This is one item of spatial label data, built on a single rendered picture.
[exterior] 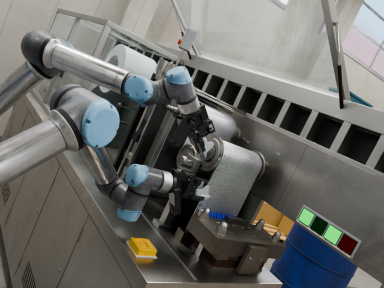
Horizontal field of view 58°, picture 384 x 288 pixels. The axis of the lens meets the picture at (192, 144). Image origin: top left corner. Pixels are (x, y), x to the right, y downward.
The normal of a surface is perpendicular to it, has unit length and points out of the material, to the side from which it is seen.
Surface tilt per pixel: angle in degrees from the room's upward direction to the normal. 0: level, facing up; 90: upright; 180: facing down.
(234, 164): 90
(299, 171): 90
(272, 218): 90
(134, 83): 90
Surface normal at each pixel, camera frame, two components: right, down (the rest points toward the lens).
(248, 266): 0.53, 0.36
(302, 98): -0.74, -0.25
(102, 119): 0.79, 0.35
